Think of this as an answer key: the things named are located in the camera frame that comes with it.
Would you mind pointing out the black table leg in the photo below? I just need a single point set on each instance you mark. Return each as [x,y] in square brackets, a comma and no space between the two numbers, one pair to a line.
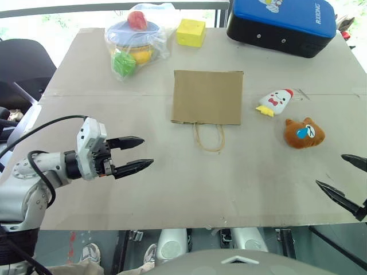
[286,243]
[119,252]

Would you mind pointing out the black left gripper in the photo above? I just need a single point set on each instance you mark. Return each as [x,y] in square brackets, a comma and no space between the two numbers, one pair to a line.
[101,160]

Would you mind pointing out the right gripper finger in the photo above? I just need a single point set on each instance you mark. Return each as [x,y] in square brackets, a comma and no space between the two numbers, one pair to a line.
[358,161]
[341,196]

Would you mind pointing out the brown bear plush toy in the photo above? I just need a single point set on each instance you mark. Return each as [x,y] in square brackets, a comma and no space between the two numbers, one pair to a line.
[298,140]

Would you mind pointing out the blue disc toy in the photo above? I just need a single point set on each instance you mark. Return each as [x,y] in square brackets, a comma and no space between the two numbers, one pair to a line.
[123,32]

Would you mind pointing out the white chicken plush toy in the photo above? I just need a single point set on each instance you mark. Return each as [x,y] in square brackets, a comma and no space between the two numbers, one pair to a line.
[276,100]

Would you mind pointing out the grey robot torso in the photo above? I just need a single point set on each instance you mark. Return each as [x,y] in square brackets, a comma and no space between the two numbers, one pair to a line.
[229,266]

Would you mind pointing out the yellow cheese block toy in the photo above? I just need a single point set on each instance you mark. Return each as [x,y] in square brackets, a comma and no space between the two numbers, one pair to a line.
[189,34]

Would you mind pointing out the white sneaker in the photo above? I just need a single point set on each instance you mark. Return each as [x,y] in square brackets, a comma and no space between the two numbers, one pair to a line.
[91,252]
[150,253]

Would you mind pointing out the yellow round toy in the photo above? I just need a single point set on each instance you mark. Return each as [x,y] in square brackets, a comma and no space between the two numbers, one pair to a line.
[142,55]

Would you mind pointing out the beige trousers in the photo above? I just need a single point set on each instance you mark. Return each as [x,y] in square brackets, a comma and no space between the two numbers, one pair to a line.
[80,269]

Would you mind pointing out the black chair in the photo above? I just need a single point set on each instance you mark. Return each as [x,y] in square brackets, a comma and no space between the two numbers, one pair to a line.
[23,63]

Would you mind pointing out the clear plastic bag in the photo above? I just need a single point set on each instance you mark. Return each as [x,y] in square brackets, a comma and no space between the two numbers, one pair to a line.
[162,47]

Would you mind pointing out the blue and black case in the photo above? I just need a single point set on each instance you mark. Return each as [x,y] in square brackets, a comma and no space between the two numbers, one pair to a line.
[286,25]

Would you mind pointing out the red round toy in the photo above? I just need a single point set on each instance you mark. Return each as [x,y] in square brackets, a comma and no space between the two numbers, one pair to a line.
[137,20]

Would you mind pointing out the green block toy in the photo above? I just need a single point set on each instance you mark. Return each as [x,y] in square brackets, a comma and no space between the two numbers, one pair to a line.
[123,64]

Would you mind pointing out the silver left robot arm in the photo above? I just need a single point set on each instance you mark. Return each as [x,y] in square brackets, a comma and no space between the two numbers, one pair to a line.
[43,164]

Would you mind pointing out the white rounded housing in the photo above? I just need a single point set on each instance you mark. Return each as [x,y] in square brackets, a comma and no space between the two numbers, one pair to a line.
[172,246]
[249,242]

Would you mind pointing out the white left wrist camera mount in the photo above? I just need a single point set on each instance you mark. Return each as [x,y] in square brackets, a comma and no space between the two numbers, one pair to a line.
[86,143]

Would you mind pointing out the brown paper bag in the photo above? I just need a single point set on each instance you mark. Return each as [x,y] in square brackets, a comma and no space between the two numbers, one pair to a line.
[206,97]

